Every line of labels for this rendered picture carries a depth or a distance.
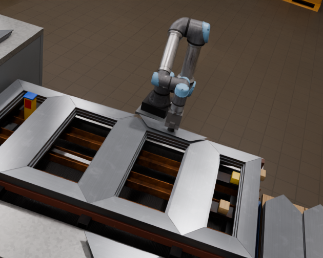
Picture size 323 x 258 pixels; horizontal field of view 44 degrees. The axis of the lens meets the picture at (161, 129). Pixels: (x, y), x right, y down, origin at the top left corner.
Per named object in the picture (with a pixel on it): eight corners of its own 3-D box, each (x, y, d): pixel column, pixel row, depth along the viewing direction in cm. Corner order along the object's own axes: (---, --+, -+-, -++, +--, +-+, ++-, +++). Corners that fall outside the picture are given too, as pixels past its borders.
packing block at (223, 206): (226, 215, 203) (228, 210, 201) (217, 212, 203) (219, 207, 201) (227, 207, 208) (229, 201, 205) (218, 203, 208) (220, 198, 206)
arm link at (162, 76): (172, 9, 237) (150, 79, 220) (189, 14, 237) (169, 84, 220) (170, 20, 248) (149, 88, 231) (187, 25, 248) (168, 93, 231)
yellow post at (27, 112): (32, 126, 240) (32, 100, 229) (24, 124, 241) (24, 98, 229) (36, 122, 244) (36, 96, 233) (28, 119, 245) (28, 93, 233)
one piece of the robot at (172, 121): (167, 108, 219) (161, 131, 228) (182, 113, 218) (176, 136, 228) (170, 100, 226) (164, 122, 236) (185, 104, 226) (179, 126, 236)
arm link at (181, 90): (190, 84, 219) (188, 91, 212) (186, 100, 225) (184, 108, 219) (177, 80, 219) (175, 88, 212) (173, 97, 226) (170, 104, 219)
